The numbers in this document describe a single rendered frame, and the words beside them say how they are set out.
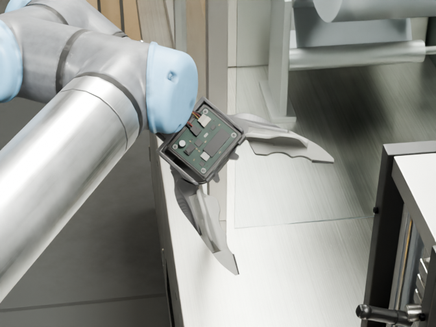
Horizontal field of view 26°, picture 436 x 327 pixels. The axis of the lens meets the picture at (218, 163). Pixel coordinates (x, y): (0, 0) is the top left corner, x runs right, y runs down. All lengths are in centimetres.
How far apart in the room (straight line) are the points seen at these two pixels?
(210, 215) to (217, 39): 48
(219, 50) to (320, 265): 40
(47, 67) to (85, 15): 13
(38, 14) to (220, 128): 20
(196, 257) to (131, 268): 135
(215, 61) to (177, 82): 60
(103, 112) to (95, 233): 227
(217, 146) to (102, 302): 192
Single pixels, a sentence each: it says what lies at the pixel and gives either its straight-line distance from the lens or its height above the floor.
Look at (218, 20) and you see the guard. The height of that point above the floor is 130.
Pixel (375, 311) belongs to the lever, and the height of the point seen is 137.
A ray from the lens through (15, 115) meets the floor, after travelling 364.
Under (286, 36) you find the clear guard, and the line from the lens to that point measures 142.
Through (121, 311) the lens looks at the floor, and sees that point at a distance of 276.
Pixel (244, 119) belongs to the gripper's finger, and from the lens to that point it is 97.
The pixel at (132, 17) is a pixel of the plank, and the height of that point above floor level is 34.
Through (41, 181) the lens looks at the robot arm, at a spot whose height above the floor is 151.
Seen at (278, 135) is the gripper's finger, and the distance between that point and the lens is 92.
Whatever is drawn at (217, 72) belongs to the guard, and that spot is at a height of 122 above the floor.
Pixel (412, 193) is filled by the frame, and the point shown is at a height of 144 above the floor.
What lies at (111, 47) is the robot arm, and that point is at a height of 153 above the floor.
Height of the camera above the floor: 192
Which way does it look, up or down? 36 degrees down
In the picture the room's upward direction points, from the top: straight up
